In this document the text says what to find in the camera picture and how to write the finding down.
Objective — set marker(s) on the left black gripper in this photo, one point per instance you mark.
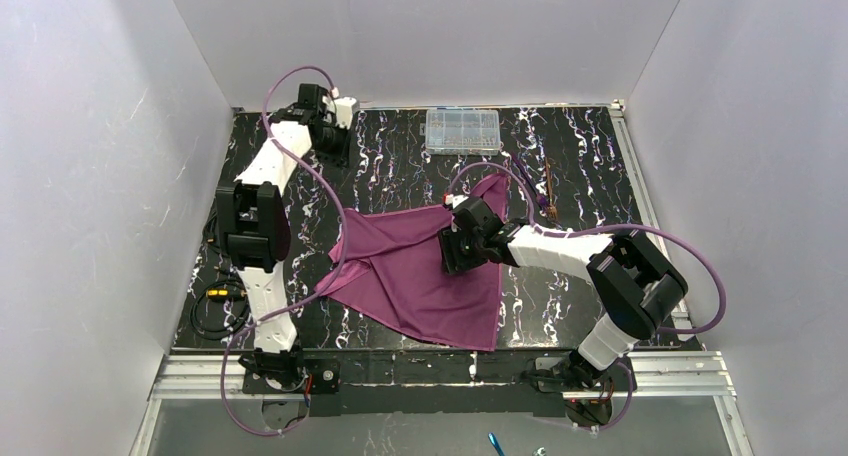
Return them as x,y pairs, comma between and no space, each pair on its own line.
333,141

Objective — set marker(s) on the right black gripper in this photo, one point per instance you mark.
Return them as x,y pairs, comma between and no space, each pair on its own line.
454,251

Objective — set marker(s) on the purple cloth napkin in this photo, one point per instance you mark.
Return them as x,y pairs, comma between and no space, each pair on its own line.
391,271

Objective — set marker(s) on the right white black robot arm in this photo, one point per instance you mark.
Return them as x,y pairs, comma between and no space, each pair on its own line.
637,285

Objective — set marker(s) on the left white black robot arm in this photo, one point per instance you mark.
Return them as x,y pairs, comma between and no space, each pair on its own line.
253,228

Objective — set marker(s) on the clear plastic compartment box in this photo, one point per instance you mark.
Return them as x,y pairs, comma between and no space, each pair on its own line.
462,132

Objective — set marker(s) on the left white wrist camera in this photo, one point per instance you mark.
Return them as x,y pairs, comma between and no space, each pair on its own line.
339,112

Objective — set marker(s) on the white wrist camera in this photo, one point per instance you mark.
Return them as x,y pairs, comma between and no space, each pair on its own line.
451,201
339,112

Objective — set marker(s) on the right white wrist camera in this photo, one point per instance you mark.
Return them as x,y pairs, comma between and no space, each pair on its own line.
451,201

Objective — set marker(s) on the purple handled utensil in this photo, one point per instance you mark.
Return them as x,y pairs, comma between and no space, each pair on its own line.
541,200

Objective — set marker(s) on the blue tool handle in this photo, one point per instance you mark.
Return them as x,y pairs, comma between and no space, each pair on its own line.
495,444

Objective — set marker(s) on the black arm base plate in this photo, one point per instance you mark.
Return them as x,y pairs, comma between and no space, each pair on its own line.
347,382

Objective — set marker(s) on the aluminium frame rail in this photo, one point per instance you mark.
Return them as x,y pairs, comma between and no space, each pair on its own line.
684,402

